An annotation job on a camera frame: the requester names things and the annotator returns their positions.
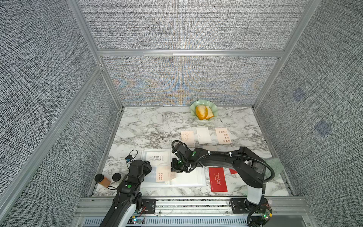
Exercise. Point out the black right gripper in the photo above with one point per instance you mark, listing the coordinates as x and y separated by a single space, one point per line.
173 168

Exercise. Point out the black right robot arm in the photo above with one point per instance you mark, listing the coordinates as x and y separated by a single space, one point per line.
252 169

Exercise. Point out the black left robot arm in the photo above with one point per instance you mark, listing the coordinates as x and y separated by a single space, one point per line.
128 198

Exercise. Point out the pink card gold character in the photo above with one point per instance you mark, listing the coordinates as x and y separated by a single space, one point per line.
187 137

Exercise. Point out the large red card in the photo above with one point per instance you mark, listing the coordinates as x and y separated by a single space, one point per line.
217 180

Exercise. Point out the pink card red characters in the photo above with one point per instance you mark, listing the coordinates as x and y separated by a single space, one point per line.
223 136

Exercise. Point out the small red card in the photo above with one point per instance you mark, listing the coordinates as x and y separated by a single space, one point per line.
233 171

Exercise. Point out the small bread slice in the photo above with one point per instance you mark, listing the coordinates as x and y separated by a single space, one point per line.
209 113

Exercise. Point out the large orange bread roll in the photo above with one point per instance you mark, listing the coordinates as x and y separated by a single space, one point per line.
201 112

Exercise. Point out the light green wavy bowl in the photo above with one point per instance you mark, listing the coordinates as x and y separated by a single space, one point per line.
213 107

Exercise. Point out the green knitted cloth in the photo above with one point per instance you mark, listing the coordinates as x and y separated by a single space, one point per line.
276 165

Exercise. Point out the brown cup black lid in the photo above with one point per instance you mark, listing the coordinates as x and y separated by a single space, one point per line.
102 180

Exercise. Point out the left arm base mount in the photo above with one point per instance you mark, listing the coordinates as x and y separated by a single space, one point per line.
144 205

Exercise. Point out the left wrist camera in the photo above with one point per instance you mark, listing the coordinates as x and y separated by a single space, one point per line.
129 158

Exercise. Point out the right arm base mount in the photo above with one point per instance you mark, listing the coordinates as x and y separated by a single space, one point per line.
258 215

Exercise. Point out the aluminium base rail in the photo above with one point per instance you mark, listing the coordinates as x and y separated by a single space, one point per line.
287 211

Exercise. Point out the aluminium enclosure frame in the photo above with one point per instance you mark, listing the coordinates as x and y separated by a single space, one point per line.
17 186

